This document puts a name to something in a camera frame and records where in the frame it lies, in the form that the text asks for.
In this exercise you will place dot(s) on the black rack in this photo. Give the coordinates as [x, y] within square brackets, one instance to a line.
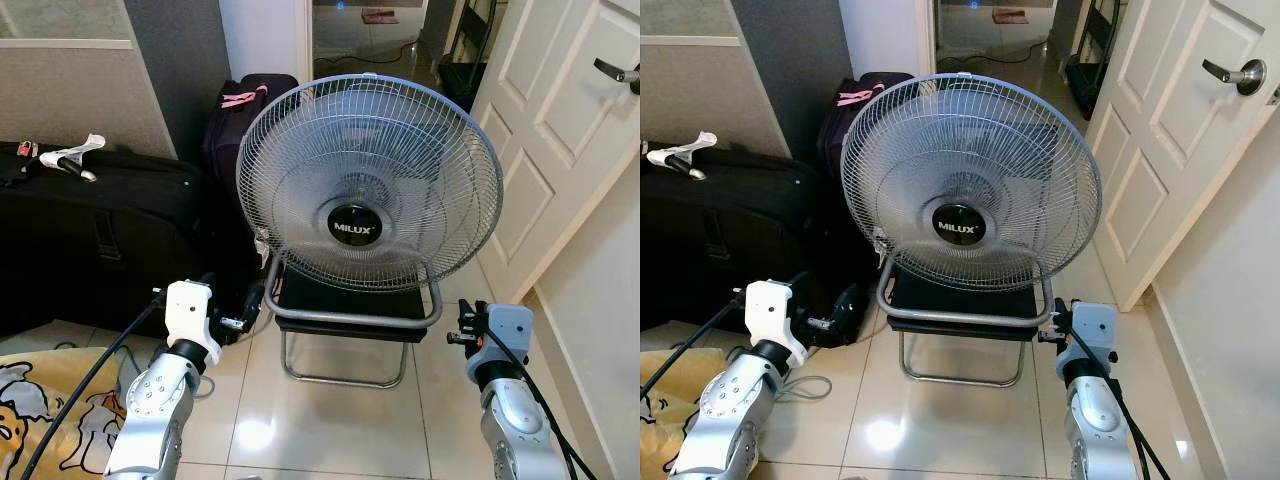
[462, 75]
[1085, 75]

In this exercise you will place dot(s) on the pink ribbon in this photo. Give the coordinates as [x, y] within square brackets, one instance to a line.
[856, 98]
[240, 99]

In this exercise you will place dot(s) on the grey Milux fan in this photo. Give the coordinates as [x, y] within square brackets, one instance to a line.
[370, 228]
[958, 222]

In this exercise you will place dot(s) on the dark purple suitcase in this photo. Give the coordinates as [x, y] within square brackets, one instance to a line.
[225, 140]
[835, 135]

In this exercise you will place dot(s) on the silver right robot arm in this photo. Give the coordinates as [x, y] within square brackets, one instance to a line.
[515, 420]
[1095, 420]

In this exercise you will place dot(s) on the white panelled door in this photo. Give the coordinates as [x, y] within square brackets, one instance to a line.
[1170, 150]
[560, 150]

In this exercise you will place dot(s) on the large black suitcase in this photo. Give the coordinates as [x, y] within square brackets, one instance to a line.
[720, 230]
[100, 230]

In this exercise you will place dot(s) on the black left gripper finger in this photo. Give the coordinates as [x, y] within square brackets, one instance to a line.
[850, 300]
[256, 298]

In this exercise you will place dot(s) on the yellow cartoon print blanket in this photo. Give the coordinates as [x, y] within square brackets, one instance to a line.
[660, 430]
[40, 420]

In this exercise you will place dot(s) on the frosted glass window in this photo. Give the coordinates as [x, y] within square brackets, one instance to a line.
[60, 20]
[685, 18]

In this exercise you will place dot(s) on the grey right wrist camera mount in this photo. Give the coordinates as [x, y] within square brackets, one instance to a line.
[510, 330]
[1095, 328]

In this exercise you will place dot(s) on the black chair with chrome frame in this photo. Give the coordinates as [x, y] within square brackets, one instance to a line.
[340, 300]
[950, 300]

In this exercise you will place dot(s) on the white crumpled tag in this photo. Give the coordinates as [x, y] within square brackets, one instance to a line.
[70, 155]
[680, 155]

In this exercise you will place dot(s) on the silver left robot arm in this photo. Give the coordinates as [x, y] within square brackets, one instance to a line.
[725, 410]
[150, 400]

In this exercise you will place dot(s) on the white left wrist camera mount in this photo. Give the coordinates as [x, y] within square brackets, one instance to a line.
[188, 310]
[770, 310]

